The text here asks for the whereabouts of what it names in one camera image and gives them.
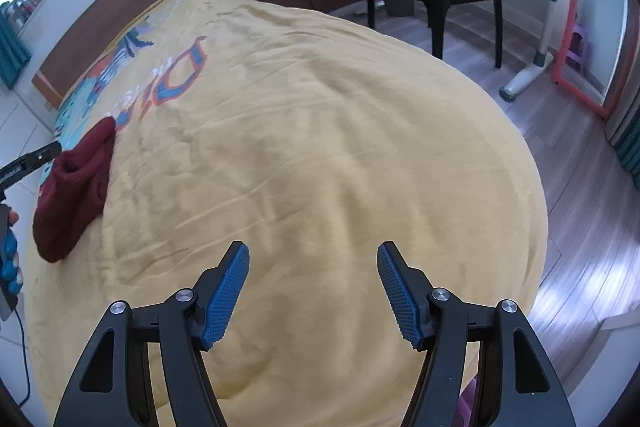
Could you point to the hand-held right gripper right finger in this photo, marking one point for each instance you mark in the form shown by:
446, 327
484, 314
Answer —
400, 294

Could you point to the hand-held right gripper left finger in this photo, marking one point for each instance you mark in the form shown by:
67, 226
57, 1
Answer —
225, 294

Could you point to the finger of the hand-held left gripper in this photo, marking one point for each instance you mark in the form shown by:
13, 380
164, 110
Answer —
35, 157

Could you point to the maroon knitted sweater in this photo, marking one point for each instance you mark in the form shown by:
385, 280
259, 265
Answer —
75, 187

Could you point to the person's left hand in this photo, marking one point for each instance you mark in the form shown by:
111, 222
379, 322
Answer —
10, 257

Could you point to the teal curtain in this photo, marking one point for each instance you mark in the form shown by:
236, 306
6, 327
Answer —
11, 52
629, 147

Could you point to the wooden headboard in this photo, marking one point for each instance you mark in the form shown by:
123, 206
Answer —
115, 7

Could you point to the yellow printed blanket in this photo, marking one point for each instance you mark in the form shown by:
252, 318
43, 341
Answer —
310, 147

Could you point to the grey waste bin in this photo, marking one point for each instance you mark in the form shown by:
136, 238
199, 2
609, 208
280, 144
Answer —
397, 4

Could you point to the pink framed mirror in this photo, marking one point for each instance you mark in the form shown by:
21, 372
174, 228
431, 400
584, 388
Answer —
570, 22

